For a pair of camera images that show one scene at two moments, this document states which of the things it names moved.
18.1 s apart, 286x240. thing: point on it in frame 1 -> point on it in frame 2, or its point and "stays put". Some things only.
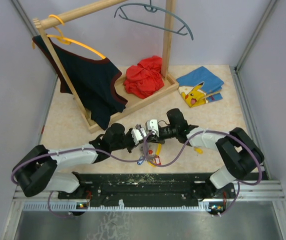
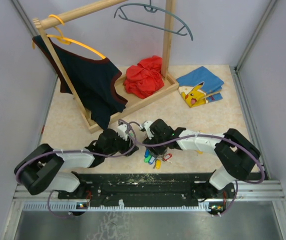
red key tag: x=157 y=160 -> x=167 y=157
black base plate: x=148 y=187 stays put
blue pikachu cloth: x=199 y=87 stays put
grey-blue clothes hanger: x=150 y=7 stays put
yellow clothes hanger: x=67 y=41 stays put
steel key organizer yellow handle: x=158 y=153 -> x=161 y=155
